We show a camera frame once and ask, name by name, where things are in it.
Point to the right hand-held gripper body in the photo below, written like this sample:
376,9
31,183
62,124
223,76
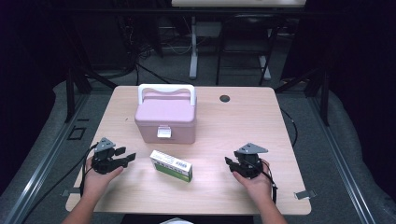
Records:
249,165

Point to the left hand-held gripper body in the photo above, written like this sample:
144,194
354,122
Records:
104,161

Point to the white green medicine box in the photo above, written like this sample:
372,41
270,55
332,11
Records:
171,165

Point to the person's left hand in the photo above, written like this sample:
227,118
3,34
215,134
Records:
96,183

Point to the person's right hand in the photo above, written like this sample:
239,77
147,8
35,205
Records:
260,186

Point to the black metal stand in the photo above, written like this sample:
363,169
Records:
324,102
70,99

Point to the person's white clothing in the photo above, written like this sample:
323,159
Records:
176,221

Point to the black metal chair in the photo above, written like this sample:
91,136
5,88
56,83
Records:
218,68

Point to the white desk with white legs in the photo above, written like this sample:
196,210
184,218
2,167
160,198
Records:
193,62

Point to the dark curtain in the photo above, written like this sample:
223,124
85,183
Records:
367,77
25,77

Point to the grey metal table bracket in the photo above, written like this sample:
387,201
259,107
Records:
305,194
70,192

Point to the aluminium floor rail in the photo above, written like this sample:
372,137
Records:
344,168
43,168

